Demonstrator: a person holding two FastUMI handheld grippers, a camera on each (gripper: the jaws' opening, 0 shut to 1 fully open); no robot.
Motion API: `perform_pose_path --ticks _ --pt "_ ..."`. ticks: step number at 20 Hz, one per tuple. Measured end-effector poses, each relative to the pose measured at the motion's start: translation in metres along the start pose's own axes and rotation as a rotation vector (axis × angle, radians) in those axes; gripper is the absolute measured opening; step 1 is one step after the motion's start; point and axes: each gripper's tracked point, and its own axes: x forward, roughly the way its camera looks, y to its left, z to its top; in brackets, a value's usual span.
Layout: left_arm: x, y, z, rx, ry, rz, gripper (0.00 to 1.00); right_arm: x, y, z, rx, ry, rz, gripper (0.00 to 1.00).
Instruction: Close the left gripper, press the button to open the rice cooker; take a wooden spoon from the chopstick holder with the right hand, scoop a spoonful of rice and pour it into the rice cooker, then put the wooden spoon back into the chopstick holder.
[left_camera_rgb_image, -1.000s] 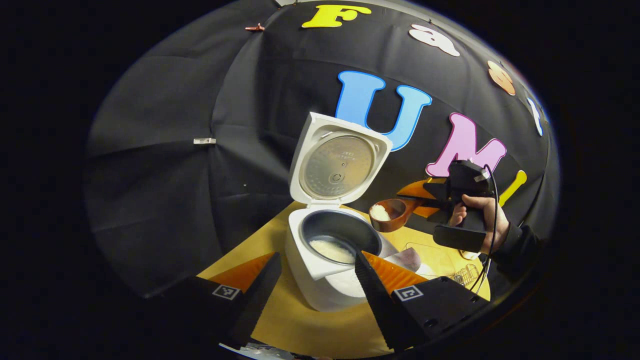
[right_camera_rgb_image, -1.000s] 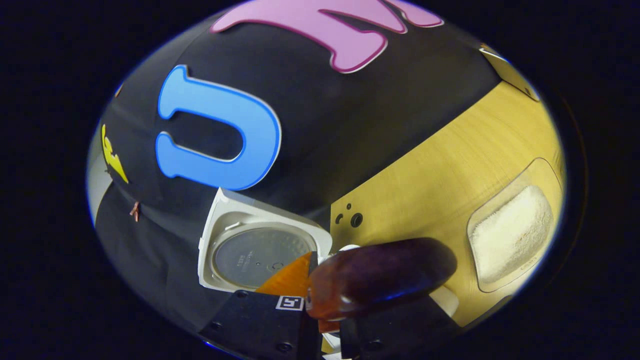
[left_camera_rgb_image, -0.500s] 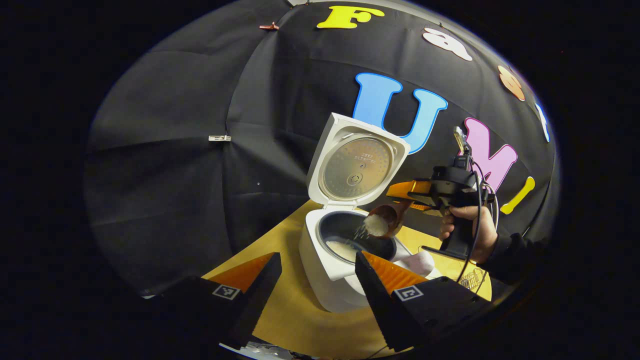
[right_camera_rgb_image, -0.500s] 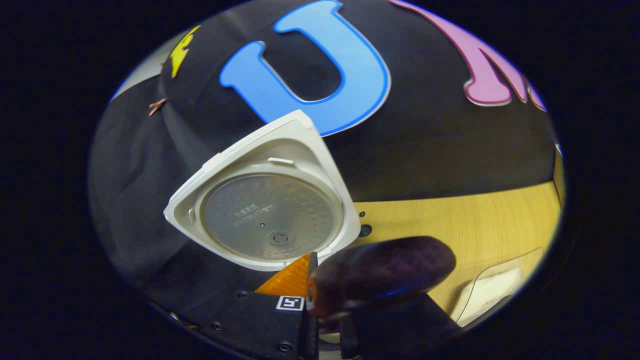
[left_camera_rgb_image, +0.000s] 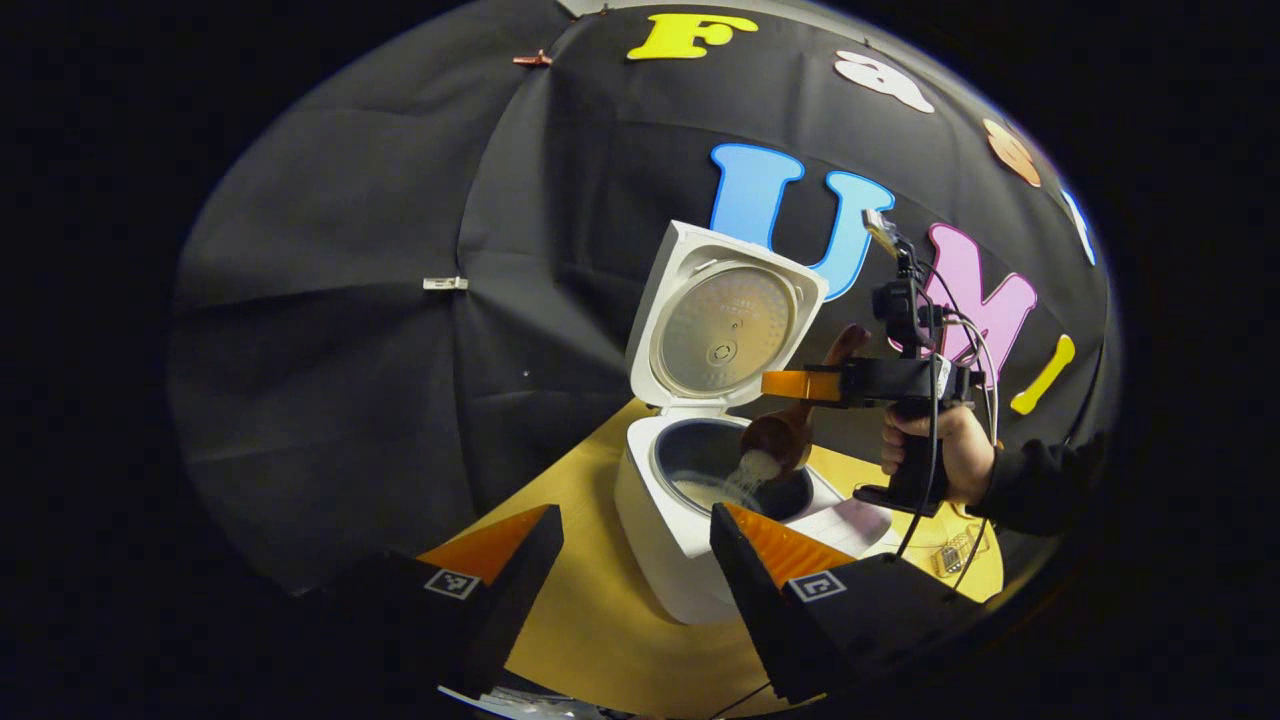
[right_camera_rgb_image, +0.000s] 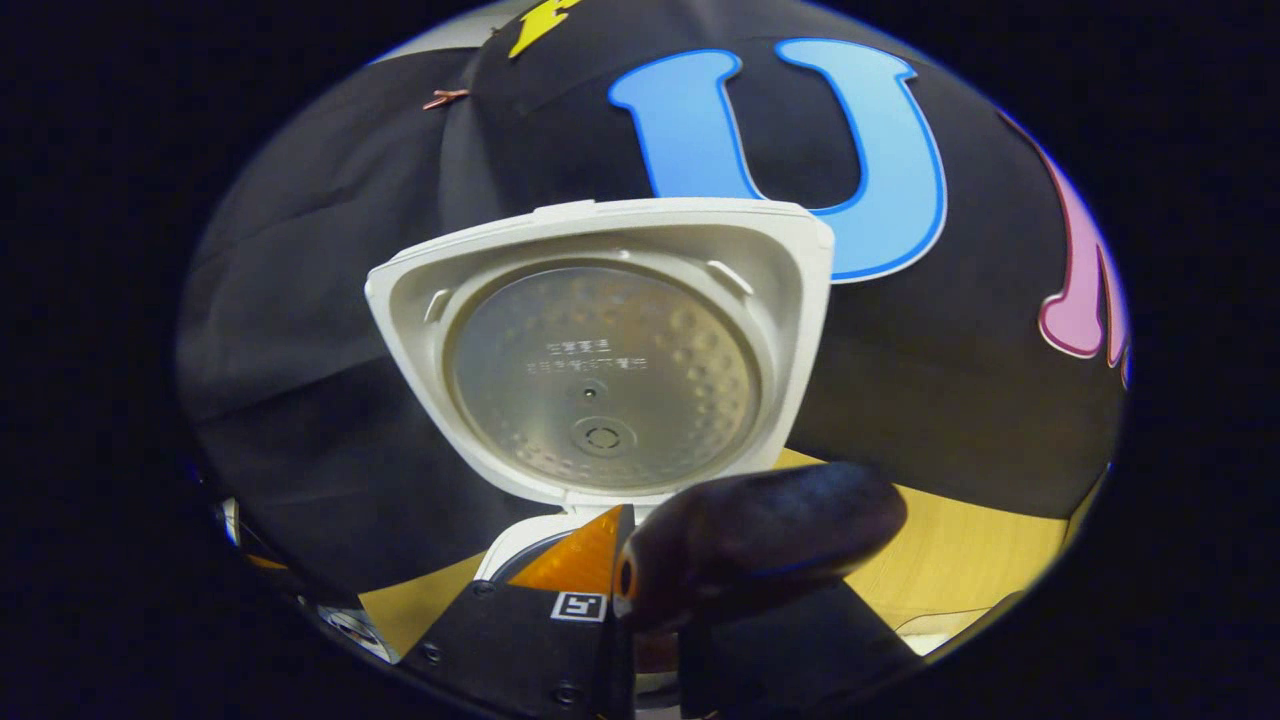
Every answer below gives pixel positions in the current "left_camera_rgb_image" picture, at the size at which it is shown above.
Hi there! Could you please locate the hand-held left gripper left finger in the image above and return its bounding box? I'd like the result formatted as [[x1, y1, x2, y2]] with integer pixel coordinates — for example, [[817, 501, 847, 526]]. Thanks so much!
[[300, 503, 566, 701]]

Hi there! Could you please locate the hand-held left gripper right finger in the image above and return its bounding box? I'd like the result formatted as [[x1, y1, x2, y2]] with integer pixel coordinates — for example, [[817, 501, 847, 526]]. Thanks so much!
[[710, 500, 986, 706]]

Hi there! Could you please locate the brown wooden spoon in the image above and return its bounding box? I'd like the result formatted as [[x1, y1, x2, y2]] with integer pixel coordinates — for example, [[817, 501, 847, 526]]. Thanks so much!
[[740, 323, 871, 479]]

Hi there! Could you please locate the white rice cooker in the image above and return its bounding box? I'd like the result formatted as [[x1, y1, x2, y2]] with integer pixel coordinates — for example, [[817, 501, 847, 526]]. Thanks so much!
[[613, 220, 894, 626]]

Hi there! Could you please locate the wire metal chopstick holder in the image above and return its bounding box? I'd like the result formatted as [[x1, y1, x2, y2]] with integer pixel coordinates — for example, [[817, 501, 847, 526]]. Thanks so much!
[[930, 530, 977, 580]]

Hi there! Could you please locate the black backdrop cloth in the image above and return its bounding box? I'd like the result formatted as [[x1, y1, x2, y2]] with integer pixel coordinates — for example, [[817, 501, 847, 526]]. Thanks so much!
[[165, 0, 1121, 601]]

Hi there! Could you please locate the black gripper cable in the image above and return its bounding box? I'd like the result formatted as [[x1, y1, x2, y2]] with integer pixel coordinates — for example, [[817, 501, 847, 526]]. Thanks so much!
[[893, 260, 1003, 593]]

